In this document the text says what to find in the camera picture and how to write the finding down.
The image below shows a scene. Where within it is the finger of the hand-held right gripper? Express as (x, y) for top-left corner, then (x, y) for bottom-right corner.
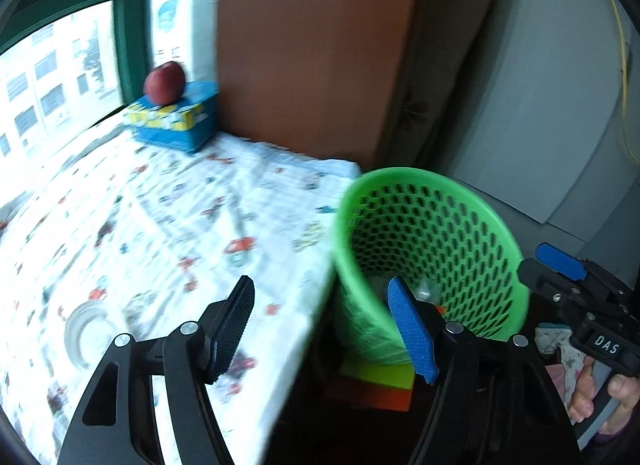
(534, 243), (601, 286)
(517, 258), (571, 307)

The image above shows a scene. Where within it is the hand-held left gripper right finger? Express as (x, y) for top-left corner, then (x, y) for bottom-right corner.
(387, 276), (583, 465)

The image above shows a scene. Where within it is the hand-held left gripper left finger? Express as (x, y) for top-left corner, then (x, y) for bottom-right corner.
(59, 275), (256, 465)

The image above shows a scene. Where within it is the green mesh plastic basket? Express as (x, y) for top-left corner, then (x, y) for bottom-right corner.
(332, 168), (530, 367)

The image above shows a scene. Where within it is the clear round plastic lid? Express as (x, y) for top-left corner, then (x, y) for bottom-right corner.
(64, 301), (114, 374)

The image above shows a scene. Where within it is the person's right hand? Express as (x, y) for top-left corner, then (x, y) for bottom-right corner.
(567, 362), (640, 451)

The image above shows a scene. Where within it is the floral cloth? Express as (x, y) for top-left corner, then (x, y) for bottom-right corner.
(534, 325), (594, 412)

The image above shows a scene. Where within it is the yellow green box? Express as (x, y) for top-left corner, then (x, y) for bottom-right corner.
(340, 349), (417, 392)

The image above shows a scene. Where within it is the orange box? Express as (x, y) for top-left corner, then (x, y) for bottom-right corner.
(327, 379), (414, 412)

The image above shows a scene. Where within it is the printed cartoon blanket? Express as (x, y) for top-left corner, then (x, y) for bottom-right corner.
(0, 130), (362, 465)

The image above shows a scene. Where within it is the white panel board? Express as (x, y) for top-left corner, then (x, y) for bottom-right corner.
(445, 0), (640, 247)

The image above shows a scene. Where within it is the blue dotted tissue box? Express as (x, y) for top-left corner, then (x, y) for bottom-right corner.
(124, 81), (220, 154)

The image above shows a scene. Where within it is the red apple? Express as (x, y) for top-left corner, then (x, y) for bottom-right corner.
(143, 61), (186, 107)

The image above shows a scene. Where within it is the brown wooden cabinet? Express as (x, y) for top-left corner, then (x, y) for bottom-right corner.
(217, 0), (497, 172)

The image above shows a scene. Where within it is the apartment building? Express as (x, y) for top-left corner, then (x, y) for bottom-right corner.
(0, 2), (124, 162)

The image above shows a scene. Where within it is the white printed panel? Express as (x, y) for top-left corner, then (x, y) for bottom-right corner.
(147, 0), (196, 92)

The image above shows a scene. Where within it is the yellow cable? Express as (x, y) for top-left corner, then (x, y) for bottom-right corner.
(605, 0), (640, 166)

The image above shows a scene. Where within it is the green window frame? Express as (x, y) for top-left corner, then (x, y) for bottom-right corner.
(0, 0), (223, 122)

